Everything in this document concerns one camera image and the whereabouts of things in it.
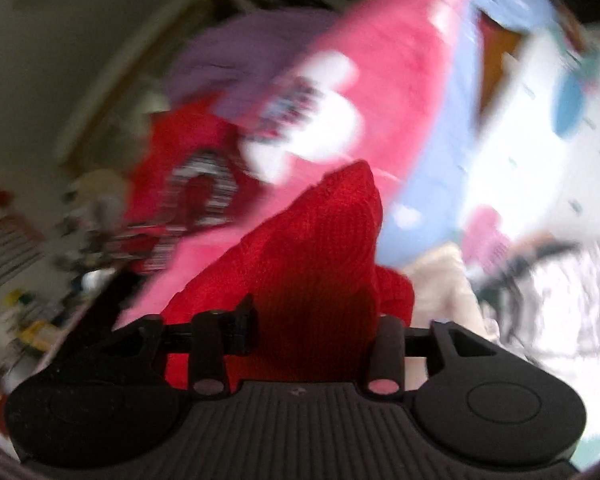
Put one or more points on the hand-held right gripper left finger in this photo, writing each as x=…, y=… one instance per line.
x=240, y=330

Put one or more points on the pink garment white print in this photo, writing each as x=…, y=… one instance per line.
x=380, y=75

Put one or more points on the light blue garment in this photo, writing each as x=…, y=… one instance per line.
x=430, y=190

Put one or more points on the colourful printed play mat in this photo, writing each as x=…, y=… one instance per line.
x=540, y=150

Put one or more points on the red knit sweater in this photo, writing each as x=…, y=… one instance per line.
x=320, y=260

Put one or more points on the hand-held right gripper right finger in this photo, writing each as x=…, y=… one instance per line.
x=387, y=350

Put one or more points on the cream cloth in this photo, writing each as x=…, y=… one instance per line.
x=445, y=290

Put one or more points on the purple garment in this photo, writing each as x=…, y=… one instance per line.
x=230, y=55

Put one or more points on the red garment striped print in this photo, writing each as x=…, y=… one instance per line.
x=190, y=160

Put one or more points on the black white patterned cloth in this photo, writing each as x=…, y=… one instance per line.
x=575, y=300

